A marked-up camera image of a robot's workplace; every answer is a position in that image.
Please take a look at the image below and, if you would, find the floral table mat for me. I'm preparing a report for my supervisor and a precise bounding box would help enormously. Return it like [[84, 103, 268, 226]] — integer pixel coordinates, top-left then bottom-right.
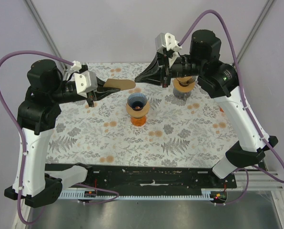
[[45, 62, 252, 169]]

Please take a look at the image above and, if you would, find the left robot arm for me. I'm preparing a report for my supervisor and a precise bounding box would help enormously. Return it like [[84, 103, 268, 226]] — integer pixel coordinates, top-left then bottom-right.
[[4, 59, 120, 208]]

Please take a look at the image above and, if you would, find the brown paper coffee filter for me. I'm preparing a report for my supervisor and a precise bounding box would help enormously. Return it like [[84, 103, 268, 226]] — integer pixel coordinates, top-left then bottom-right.
[[177, 76, 195, 87]]

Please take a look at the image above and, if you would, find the purple cable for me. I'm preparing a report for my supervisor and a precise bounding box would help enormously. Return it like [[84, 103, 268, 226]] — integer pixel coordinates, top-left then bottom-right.
[[177, 10, 284, 206], [0, 51, 120, 225]]

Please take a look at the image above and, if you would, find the glass coffee server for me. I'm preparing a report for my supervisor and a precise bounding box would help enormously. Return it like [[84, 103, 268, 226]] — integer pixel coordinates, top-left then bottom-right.
[[173, 88, 191, 101]]

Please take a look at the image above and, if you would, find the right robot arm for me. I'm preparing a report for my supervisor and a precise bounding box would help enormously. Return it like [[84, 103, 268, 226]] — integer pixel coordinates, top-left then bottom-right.
[[135, 30, 278, 188]]

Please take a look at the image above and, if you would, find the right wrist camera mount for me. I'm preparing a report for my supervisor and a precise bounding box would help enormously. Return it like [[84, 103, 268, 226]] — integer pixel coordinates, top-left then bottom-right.
[[155, 33, 182, 68]]

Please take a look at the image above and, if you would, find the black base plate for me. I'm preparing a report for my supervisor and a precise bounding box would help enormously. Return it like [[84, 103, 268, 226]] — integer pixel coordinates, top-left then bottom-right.
[[80, 165, 237, 194]]

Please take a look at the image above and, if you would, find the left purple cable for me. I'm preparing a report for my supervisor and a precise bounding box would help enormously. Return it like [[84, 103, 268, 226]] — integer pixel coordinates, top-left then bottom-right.
[[0, 51, 120, 225]]

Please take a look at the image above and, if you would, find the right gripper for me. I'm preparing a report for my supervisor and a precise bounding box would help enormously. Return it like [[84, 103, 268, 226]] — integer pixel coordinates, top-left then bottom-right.
[[136, 52, 205, 89]]

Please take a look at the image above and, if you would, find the wooden dripper ring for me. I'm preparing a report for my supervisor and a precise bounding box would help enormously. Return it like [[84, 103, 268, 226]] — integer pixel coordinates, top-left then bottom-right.
[[172, 77, 196, 93]]

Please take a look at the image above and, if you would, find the blue cable duct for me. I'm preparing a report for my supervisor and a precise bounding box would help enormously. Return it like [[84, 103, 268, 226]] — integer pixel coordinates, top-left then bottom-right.
[[58, 188, 217, 201]]

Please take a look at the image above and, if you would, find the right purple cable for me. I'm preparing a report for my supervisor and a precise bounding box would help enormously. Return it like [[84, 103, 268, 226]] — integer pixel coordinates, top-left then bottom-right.
[[177, 10, 284, 206]]

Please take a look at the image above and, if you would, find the orange glass dripper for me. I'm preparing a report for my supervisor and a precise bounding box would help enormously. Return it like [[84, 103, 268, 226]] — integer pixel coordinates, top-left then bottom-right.
[[131, 116, 147, 126]]

